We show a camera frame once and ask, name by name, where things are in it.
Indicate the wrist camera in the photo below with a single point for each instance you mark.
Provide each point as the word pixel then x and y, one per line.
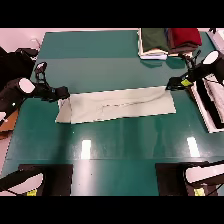
pixel 190 60
pixel 40 70

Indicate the red garment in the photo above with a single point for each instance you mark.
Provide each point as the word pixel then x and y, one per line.
pixel 185 36

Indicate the dark green garment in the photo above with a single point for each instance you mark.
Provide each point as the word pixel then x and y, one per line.
pixel 155 39

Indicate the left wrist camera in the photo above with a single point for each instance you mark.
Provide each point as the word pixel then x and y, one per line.
pixel 40 70

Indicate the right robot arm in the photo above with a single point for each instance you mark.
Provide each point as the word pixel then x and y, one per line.
pixel 213 68

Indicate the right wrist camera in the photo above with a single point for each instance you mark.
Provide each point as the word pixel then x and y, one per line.
pixel 190 60

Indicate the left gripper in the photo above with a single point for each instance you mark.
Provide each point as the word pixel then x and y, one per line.
pixel 60 93

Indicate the brown garment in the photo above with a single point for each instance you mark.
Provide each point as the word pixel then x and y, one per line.
pixel 180 50

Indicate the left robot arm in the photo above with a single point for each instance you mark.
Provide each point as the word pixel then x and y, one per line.
pixel 13 95

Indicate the pale grey garment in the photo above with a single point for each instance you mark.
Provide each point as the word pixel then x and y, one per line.
pixel 120 105

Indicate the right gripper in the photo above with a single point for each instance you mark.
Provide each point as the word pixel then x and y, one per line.
pixel 178 83

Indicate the black garment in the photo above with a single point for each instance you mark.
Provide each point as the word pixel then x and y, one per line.
pixel 15 65

